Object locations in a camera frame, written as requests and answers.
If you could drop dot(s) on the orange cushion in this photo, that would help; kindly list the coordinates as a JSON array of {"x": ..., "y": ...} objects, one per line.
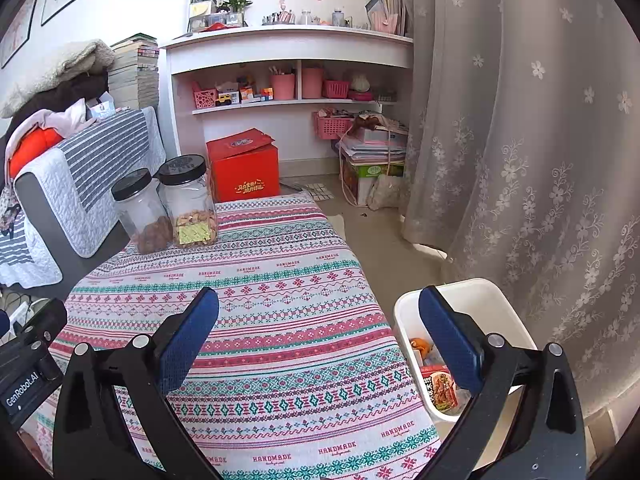
[{"x": 35, "y": 147}]

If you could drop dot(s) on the sheet of small tiles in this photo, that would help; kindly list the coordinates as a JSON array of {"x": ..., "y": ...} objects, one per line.
[{"x": 316, "y": 192}]

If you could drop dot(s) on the white bookshelf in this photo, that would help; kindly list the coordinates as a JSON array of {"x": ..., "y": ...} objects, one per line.
[{"x": 300, "y": 42}]

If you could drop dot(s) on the dark brown blanket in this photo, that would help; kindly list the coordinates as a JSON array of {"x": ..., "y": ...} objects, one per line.
[{"x": 70, "y": 92}]

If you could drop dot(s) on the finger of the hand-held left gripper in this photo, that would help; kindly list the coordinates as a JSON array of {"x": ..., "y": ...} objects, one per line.
[{"x": 45, "y": 322}]

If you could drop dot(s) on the red cardboard box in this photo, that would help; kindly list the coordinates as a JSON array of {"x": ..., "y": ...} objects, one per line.
[{"x": 245, "y": 170}]

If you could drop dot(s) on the white plastic bin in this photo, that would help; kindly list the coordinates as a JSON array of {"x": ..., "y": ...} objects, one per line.
[{"x": 500, "y": 305}]

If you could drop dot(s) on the beige cloth bag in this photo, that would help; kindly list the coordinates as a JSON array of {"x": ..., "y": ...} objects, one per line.
[{"x": 385, "y": 192}]

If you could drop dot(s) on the grey sofa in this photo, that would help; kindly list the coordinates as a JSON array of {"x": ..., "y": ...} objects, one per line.
[{"x": 50, "y": 220}]

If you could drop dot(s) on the red snack packet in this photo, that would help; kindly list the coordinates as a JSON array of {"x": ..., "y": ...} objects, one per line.
[{"x": 440, "y": 387}]

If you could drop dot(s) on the small pink basket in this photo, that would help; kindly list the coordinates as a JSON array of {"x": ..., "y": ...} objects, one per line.
[{"x": 335, "y": 89}]

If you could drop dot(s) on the pink perforated box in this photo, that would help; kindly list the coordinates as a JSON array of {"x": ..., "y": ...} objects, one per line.
[{"x": 205, "y": 99}]

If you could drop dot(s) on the large pink basket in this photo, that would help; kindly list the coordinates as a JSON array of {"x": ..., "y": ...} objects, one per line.
[{"x": 332, "y": 126}]

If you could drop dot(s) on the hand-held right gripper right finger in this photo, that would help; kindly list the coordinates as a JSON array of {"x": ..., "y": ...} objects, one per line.
[{"x": 450, "y": 340}]

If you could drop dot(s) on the glass jar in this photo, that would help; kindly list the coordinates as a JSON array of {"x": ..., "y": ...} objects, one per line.
[
  {"x": 338, "y": 17},
  {"x": 306, "y": 16}
]

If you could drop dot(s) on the yellow toy car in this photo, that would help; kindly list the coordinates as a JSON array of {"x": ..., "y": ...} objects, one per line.
[{"x": 224, "y": 99}]

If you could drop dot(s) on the striped grey quilted sofa cover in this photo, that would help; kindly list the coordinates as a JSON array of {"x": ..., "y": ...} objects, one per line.
[{"x": 110, "y": 145}]

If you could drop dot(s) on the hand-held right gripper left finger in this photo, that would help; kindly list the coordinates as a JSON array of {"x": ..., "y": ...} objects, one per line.
[{"x": 187, "y": 340}]

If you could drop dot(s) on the pink pen cup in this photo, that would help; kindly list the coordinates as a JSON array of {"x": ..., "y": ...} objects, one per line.
[{"x": 283, "y": 87}]

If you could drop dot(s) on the small green plant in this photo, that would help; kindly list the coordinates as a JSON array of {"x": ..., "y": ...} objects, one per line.
[{"x": 239, "y": 2}]

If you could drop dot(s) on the upright books and folders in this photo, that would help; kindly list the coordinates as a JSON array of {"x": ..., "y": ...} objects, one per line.
[{"x": 387, "y": 12}]

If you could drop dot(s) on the floral garment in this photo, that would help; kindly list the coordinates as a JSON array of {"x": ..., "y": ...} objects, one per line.
[{"x": 7, "y": 210}]

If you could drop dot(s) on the clear jar with crackers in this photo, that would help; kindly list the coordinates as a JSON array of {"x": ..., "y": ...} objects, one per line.
[{"x": 192, "y": 200}]

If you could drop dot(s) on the grey floral curtain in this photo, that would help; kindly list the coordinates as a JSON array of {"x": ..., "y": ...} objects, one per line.
[{"x": 525, "y": 135}]

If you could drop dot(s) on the stack of books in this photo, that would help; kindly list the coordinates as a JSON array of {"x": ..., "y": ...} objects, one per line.
[{"x": 135, "y": 72}]

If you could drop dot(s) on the blue tissue pack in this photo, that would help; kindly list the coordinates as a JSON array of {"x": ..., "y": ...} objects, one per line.
[{"x": 100, "y": 111}]

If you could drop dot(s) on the cream fleece blanket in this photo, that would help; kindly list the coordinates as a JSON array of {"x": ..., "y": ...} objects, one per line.
[{"x": 60, "y": 67}]

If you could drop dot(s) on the colourful puzzle cubes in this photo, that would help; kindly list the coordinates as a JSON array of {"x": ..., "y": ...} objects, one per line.
[{"x": 257, "y": 94}]

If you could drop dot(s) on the pile of papers and boxes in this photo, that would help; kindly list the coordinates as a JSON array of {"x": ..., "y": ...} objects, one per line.
[{"x": 372, "y": 155}]

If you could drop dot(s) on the patterned striped tablecloth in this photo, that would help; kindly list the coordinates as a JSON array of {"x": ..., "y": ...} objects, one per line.
[{"x": 280, "y": 310}]

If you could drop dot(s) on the clear jar with brown snacks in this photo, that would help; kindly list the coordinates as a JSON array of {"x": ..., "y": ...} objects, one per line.
[{"x": 145, "y": 210}]

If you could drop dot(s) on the large framed wall picture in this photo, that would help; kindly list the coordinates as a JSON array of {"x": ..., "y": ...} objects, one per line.
[{"x": 17, "y": 25}]

